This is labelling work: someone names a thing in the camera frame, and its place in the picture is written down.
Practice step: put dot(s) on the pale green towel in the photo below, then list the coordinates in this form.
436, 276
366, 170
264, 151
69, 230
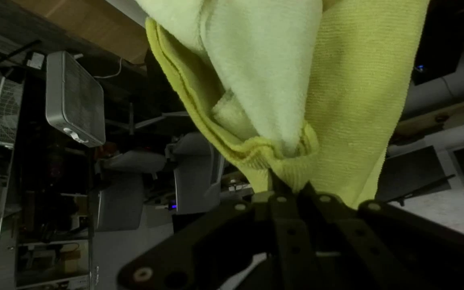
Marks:
264, 70

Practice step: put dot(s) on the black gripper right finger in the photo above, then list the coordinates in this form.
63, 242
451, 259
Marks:
370, 252

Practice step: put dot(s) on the yellow cloth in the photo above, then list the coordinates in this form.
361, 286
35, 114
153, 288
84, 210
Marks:
349, 107

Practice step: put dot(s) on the grey office chair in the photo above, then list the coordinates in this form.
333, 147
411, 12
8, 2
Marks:
124, 199
193, 183

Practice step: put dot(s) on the black shelf rack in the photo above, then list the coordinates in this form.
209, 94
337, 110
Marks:
43, 172

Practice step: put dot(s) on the grey metal box device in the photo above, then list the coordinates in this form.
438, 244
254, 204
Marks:
72, 97

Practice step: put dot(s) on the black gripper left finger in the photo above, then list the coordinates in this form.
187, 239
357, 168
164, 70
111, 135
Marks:
241, 247

